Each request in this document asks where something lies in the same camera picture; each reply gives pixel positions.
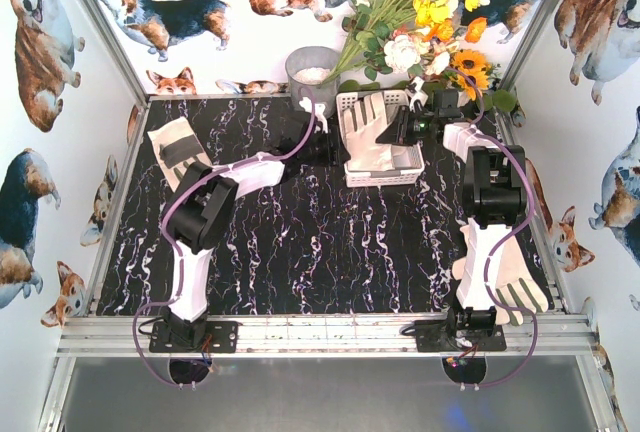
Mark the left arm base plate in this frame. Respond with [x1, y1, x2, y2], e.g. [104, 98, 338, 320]
[149, 320, 239, 354]

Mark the white grey glove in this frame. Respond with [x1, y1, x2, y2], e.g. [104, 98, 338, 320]
[341, 92, 394, 172]
[147, 117, 212, 192]

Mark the aluminium front rail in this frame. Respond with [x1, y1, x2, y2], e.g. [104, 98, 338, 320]
[56, 313, 597, 358]

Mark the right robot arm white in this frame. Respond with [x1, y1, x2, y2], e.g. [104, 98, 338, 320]
[376, 89, 532, 312]

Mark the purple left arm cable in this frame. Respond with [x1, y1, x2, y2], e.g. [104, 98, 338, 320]
[135, 86, 321, 388]

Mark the white perforated storage basket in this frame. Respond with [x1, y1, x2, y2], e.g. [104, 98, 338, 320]
[336, 90, 424, 188]

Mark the sunflower pot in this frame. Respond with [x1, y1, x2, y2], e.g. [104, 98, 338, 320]
[438, 49, 500, 101]

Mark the artificial flower bouquet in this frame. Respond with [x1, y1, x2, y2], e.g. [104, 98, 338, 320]
[323, 0, 490, 84]

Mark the green moss ball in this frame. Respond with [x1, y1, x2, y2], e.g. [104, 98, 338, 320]
[338, 79, 381, 93]
[480, 89, 517, 114]

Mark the grey metal bucket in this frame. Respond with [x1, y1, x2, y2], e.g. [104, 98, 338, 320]
[285, 46, 340, 118]

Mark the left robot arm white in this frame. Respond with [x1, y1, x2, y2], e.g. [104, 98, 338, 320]
[149, 114, 330, 324]

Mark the green moss ball right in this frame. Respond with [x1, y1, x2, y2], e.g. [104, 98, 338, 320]
[480, 89, 517, 114]

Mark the green moss ball left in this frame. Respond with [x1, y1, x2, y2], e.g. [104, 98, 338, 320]
[338, 79, 381, 93]

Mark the white glove near right base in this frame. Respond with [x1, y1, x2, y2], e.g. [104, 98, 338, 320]
[452, 225, 549, 326]

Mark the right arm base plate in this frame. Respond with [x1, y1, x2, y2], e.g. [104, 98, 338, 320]
[400, 307, 507, 353]

